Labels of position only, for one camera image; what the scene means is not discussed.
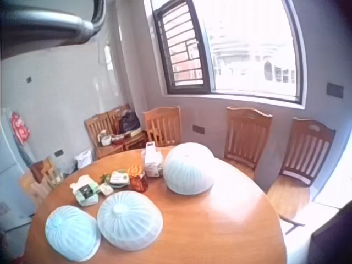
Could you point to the wooden dining chair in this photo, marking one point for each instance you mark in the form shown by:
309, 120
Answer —
299, 170
247, 137
164, 127

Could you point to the white tissue box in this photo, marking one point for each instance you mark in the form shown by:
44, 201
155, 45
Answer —
151, 162

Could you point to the large white mesh food cover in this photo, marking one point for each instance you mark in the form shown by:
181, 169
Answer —
188, 170

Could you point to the cluttered wooden chair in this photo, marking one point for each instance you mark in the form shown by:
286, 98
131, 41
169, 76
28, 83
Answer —
102, 137
128, 129

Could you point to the amber glass jar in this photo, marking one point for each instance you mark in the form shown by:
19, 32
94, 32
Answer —
138, 182

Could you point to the white and green box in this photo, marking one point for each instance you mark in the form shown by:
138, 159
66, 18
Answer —
120, 179

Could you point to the round wooden dining table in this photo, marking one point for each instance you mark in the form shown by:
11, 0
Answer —
209, 220

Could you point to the medium white mesh food cover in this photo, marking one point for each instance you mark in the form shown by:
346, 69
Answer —
129, 220

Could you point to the white plastic bag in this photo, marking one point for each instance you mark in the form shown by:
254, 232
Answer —
81, 182

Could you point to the green and black packet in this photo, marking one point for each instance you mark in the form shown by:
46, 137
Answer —
85, 194

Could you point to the small wooden stool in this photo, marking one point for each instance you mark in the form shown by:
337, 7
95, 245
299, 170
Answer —
44, 178

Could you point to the small white mesh food cover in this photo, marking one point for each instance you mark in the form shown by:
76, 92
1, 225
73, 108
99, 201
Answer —
71, 233

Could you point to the red paper decoration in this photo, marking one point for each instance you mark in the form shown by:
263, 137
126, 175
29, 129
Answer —
19, 128

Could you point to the dark head rig part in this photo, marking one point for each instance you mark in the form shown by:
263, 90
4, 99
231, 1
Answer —
46, 24

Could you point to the white refrigerator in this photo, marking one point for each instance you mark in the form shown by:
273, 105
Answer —
11, 170

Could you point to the black wall socket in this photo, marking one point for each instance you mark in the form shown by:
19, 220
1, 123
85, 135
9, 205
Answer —
335, 90
198, 129
58, 153

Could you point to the window with dark frame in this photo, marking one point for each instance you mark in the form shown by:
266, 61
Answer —
228, 46

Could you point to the small black wall switch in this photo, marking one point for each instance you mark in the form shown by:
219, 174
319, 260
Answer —
28, 80

